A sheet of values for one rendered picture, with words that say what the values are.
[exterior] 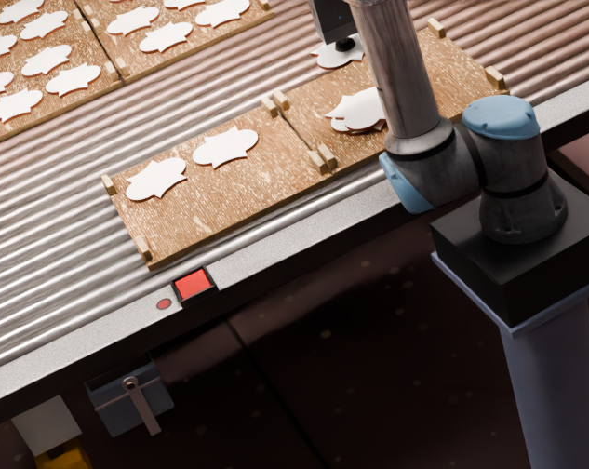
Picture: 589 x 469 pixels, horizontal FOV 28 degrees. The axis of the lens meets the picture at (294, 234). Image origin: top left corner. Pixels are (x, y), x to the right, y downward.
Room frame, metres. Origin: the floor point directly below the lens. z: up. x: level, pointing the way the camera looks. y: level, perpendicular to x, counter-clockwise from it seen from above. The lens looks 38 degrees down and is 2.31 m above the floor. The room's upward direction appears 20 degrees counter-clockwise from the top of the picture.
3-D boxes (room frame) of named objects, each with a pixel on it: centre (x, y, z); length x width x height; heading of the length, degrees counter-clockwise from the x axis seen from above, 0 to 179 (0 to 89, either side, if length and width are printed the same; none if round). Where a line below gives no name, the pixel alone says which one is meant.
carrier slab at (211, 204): (2.03, 0.12, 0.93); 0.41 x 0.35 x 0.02; 101
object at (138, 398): (1.68, 0.41, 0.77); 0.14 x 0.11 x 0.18; 100
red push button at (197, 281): (1.73, 0.21, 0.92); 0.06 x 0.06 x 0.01; 10
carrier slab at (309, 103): (2.10, -0.29, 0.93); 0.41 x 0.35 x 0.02; 99
